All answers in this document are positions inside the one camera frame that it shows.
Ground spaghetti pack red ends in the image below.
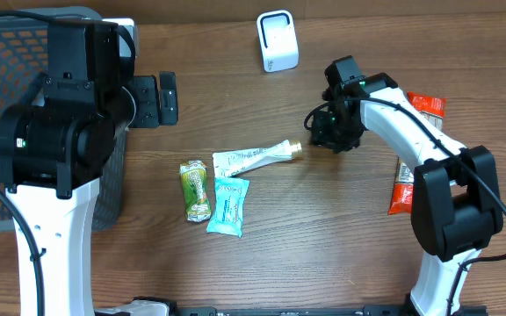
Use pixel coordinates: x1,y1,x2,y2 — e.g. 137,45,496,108
388,92,446,215

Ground white tube gold cap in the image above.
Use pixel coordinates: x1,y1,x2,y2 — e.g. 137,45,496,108
213,140,302,178

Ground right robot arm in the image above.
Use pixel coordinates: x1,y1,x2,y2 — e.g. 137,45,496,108
304,56,503,315

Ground teal wipes packet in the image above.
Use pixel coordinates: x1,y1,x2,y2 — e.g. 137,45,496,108
206,177,249,238

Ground white barcode scanner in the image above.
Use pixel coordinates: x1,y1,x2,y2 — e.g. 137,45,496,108
257,10,300,73

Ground green snack packet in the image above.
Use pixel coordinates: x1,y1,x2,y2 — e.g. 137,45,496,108
179,160,212,223

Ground grey plastic shopping basket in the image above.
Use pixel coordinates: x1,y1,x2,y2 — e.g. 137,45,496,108
0,17,127,232

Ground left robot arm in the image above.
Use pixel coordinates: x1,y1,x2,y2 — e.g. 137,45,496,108
0,18,178,315

